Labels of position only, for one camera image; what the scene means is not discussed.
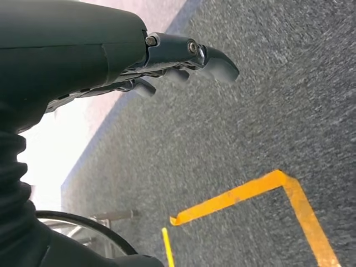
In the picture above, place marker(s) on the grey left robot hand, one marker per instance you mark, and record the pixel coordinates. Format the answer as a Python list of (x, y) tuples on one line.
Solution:
[(69, 55)]

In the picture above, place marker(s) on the stainless steel workbench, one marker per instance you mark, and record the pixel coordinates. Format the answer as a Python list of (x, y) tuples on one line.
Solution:
[(122, 214)]

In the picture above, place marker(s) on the yellow tape angle marking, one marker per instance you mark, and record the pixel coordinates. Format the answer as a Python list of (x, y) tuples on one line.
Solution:
[(236, 195)]

